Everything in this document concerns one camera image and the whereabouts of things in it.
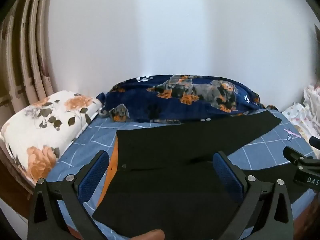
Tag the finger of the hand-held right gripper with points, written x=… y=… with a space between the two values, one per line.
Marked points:
x=315 y=142
x=292 y=155

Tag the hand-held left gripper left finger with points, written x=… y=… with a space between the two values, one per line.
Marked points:
x=93 y=173

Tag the wooden headboard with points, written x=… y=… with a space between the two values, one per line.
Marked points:
x=12 y=180

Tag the pink beige curtain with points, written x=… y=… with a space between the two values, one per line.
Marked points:
x=30 y=55

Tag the white dotted cloth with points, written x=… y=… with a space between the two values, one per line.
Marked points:
x=300 y=115

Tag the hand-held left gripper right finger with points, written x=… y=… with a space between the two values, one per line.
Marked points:
x=228 y=177

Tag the person's left hand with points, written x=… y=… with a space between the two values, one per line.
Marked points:
x=150 y=235

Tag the navy dog print blanket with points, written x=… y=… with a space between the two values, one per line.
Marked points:
x=140 y=100

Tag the white floral pillow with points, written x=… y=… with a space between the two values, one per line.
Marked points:
x=37 y=130

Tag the blue grid bed sheet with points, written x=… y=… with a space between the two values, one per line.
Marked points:
x=262 y=150

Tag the black pants with orange lining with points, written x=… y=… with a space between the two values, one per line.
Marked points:
x=162 y=150

